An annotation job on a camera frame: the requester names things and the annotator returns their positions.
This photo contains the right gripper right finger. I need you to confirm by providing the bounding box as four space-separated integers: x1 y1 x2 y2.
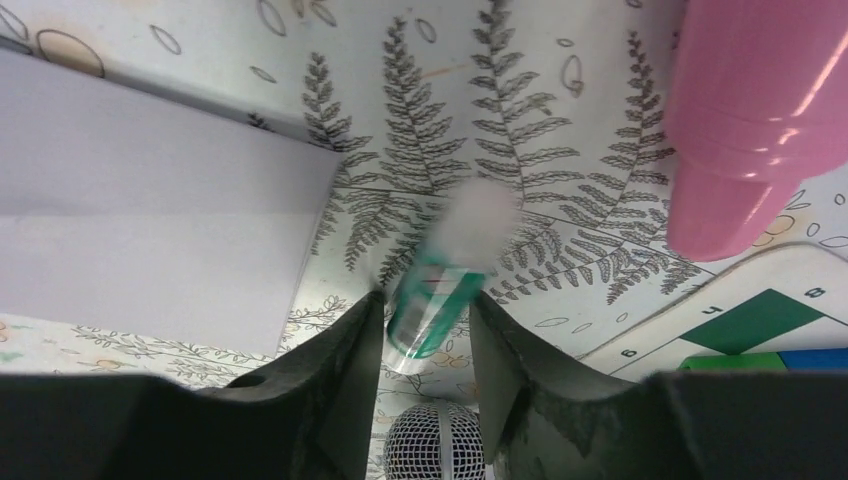
470 295 847 479

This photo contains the pink toy microphone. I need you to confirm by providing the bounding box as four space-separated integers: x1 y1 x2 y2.
663 1 847 262

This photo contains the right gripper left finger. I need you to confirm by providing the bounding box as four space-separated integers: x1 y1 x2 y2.
1 291 385 479

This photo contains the lego toy on chessboard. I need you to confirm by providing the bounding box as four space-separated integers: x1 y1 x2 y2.
679 348 847 371

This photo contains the floral table mat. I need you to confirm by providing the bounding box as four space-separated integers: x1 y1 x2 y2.
1 1 847 479

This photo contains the black microphone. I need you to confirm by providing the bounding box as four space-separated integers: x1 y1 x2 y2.
384 400 494 480

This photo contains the green white chessboard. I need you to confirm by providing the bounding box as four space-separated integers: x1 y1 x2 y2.
582 244 847 381

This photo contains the small green white bottle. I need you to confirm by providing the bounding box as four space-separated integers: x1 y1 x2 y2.
383 178 519 375

